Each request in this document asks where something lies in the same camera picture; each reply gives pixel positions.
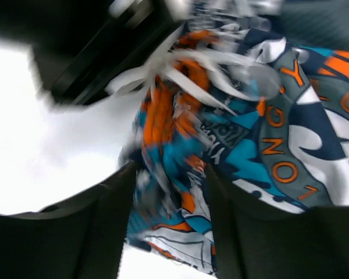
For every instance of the colourful patterned shorts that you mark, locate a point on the colourful patterned shorts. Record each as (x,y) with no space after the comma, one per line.
(259,90)

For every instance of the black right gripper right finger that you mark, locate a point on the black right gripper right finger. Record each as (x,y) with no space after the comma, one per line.
(256,240)

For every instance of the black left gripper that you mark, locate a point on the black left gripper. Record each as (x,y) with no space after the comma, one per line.
(80,46)

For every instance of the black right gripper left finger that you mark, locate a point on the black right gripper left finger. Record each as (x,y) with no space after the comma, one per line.
(79,237)

